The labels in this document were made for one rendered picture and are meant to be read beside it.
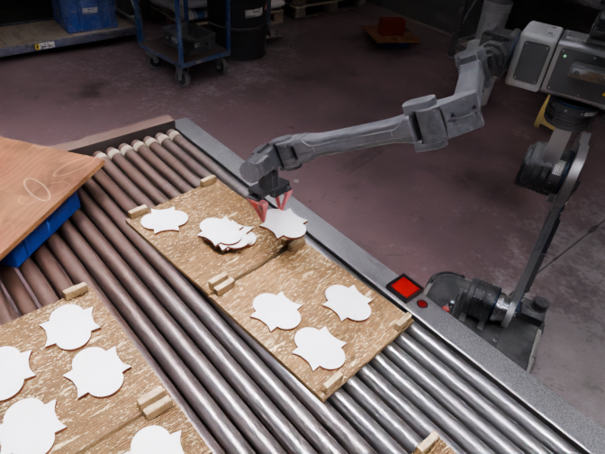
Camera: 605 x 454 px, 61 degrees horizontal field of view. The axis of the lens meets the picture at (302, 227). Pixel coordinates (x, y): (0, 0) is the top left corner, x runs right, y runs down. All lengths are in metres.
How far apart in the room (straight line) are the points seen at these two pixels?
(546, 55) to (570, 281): 1.89
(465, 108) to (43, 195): 1.15
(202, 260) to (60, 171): 0.53
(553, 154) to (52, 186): 1.47
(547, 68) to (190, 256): 1.12
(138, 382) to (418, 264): 2.05
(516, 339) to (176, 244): 1.55
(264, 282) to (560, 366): 1.75
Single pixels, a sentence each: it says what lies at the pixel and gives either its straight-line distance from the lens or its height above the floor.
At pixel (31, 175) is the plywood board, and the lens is 1.74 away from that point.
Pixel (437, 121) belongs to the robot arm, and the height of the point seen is 1.46.
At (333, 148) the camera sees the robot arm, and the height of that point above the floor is 1.33.
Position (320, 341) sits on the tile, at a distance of 1.29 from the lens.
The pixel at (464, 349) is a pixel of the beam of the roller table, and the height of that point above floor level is 0.92.
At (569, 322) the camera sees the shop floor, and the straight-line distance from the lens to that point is 3.04.
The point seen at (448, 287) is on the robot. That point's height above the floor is 0.24.
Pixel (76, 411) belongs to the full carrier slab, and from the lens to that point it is 1.24.
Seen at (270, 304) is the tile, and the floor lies 0.95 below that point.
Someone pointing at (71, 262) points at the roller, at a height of 0.92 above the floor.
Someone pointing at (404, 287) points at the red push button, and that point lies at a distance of 1.49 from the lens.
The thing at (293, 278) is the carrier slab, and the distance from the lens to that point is 1.44.
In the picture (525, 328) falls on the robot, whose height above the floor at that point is 0.24.
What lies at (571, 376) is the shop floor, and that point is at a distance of 2.79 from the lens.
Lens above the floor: 1.95
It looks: 39 degrees down
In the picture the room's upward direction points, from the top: 6 degrees clockwise
